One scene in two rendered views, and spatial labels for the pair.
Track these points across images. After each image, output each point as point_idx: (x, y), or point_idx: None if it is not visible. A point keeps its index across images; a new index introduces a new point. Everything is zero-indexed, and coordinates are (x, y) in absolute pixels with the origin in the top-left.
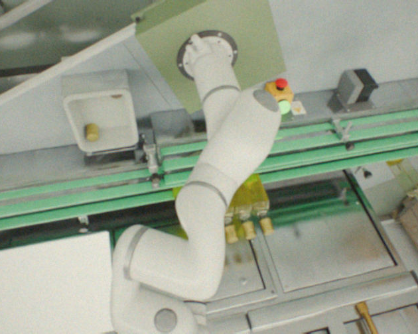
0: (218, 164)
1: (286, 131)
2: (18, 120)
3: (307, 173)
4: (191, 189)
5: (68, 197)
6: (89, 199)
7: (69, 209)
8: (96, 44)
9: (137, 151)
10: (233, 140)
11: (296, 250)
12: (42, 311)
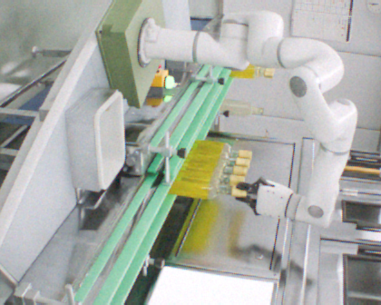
0: (275, 33)
1: (184, 96)
2: (42, 192)
3: (207, 130)
4: (287, 40)
5: (134, 235)
6: (148, 223)
7: (133, 260)
8: (71, 73)
9: (119, 179)
10: (273, 14)
11: (257, 178)
12: None
